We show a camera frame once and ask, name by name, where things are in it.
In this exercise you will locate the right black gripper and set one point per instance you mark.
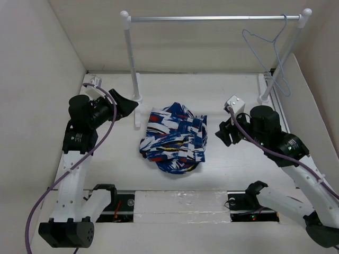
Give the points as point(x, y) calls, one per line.
point(224, 126)

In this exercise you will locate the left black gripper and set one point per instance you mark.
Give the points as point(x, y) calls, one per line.
point(124, 106)

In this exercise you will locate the blue white red patterned trousers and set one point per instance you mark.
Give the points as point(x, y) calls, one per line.
point(175, 140)

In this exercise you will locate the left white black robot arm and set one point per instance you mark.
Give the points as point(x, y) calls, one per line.
point(71, 224)

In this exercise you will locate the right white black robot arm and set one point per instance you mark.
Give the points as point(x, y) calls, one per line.
point(262, 128)

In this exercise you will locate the white and silver clothes rack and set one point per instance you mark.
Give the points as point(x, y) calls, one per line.
point(229, 53)

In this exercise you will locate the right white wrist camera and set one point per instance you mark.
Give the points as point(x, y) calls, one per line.
point(236, 104)

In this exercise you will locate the aluminium rail on right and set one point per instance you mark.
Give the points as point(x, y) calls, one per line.
point(278, 107)

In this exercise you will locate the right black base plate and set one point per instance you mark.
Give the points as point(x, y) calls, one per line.
point(243, 208)

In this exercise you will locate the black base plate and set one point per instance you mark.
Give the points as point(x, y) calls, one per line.
point(243, 208)
point(121, 210)

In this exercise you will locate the light blue wire hanger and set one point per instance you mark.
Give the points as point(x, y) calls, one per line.
point(273, 41)

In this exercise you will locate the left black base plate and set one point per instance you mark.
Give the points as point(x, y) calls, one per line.
point(121, 210)

